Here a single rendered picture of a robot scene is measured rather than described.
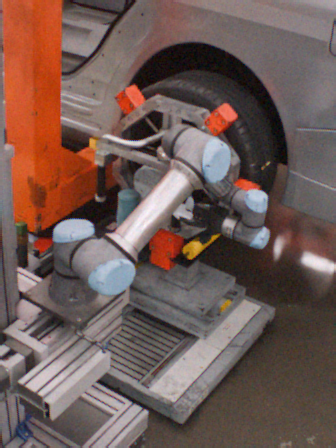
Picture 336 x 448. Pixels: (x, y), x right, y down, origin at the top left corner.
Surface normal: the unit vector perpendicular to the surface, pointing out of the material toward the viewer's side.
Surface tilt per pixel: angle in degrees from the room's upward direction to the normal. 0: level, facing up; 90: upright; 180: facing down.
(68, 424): 0
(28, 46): 90
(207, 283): 0
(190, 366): 0
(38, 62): 90
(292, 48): 90
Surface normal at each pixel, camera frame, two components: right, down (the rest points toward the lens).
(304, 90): -0.55, 0.40
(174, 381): 0.07, -0.85
